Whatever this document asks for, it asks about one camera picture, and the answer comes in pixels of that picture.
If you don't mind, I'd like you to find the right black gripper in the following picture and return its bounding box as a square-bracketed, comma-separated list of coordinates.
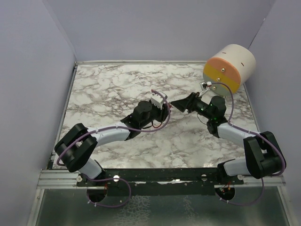
[171, 92, 214, 121]

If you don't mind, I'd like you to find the red padlock with cable shackle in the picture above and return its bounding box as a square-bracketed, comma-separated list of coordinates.
[151, 104, 169, 129]

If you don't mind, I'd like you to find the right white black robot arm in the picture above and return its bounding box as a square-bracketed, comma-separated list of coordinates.
[171, 92, 286, 184]

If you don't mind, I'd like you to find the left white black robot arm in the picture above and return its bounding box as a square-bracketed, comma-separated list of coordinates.
[55, 100, 170, 186]

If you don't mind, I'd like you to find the cylinder with striped face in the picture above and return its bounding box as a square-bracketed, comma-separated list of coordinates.
[203, 44, 256, 93]

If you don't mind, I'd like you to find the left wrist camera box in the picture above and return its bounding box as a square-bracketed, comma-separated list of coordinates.
[150, 91, 167, 110]

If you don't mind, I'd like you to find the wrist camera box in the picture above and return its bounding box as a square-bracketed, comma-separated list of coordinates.
[150, 91, 167, 110]
[199, 81, 212, 97]

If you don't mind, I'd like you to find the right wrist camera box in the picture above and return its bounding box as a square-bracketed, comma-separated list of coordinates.
[199, 81, 212, 97]

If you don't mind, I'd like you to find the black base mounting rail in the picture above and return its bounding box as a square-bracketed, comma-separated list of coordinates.
[76, 167, 245, 196]

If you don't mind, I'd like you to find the aluminium frame extrusion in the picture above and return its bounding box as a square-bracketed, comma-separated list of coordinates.
[37, 169, 79, 189]

